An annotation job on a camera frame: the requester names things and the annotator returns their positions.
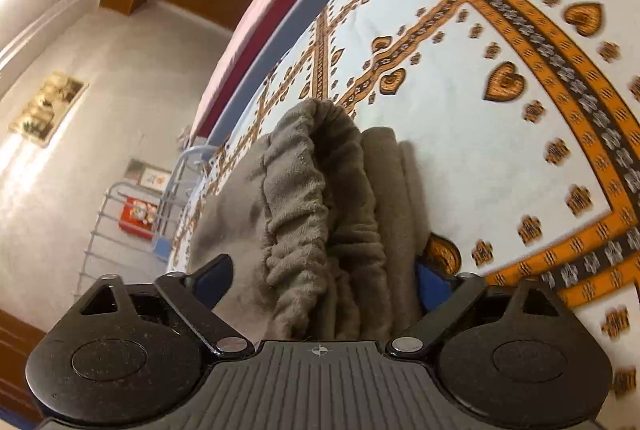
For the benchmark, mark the small framed picture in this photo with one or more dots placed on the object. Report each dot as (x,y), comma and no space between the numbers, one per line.
(145,175)

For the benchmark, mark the white orange patterned bedspread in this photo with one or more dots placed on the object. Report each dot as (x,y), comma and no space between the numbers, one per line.
(519,120)

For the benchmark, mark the white metal bed footboard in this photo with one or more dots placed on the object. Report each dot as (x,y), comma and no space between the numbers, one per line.
(111,251)

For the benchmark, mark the grey fleece pants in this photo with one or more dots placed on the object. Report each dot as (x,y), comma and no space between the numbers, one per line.
(318,221)

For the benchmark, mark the gold framed wall picture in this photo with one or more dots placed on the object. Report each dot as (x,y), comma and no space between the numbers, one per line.
(43,114)

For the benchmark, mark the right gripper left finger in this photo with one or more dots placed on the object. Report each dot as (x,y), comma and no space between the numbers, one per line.
(193,297)

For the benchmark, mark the pink bed with grey frame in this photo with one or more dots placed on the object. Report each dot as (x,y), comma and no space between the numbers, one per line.
(266,30)

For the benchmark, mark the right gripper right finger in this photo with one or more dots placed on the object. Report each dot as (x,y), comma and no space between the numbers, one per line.
(444,299)

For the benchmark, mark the red picture on shelf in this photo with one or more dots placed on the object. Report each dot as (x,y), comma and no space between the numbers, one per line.
(138,218)

